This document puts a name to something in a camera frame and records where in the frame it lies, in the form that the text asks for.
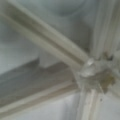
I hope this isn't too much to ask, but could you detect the white round divided tray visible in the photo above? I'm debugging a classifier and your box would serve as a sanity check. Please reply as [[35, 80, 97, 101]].
[[0, 0, 120, 120]]

